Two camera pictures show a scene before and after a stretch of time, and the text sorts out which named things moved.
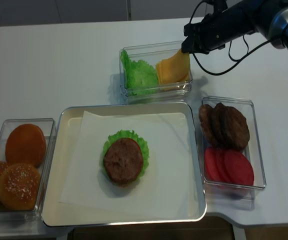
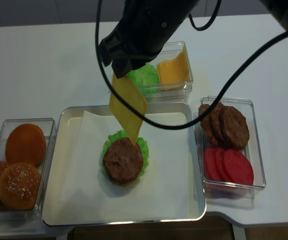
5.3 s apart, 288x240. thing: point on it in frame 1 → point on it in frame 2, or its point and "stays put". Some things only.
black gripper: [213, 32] → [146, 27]
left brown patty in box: [206, 116] stays put
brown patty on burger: [123, 160] stays put
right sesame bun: [19, 187] stays put
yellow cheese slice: [175, 69] → [127, 90]
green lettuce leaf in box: [140, 77] stays put
